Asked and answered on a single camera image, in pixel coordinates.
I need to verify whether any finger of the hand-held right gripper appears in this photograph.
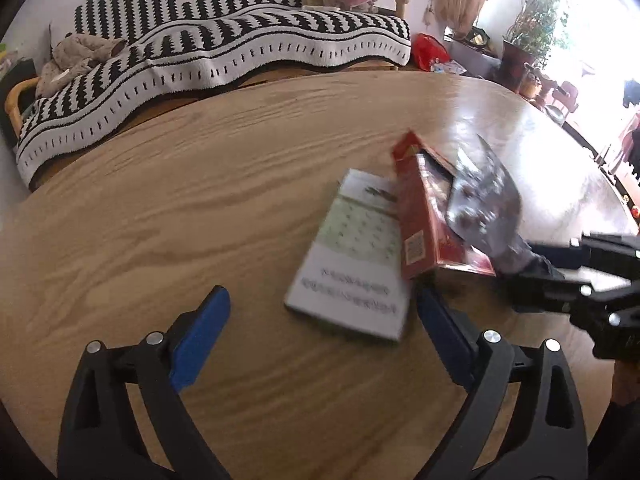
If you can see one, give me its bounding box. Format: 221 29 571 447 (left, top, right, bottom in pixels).
502 260 640 361
529 232 640 281

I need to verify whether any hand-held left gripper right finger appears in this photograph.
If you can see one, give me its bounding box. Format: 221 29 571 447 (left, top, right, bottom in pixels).
400 287 590 480

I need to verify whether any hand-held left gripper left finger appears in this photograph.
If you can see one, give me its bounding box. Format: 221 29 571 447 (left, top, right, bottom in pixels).
56 285 232 480

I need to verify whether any silver foil wrapper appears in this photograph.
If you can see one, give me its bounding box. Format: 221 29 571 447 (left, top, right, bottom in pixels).
446 135 536 273

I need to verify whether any white printed box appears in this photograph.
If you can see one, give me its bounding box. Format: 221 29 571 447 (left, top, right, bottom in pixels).
284 169 413 343

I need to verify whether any red and gold box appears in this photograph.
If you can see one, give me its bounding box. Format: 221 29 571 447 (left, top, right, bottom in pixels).
390 131 496 281

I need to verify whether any pink stool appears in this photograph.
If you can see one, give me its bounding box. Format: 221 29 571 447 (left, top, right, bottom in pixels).
542 77 581 116

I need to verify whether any person's dark clothing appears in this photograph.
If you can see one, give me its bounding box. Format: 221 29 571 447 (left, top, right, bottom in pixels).
590 360 640 480

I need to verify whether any potted green plant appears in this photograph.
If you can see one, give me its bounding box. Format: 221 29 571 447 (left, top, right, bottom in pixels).
502 0 571 93

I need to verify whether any red plastic bag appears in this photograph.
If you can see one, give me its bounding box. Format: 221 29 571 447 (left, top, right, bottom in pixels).
412 33 451 72

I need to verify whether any black and white striped blanket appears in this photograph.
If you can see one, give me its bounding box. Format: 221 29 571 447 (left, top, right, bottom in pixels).
15 0 413 188

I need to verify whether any beige plush toy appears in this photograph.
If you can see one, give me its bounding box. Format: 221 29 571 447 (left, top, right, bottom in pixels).
36 34 128 98

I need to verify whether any black cabinet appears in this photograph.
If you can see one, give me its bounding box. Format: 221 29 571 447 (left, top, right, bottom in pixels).
0 57 36 146

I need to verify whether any wooden sofa frame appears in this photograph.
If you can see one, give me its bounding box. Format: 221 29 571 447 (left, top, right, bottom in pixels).
5 0 411 196

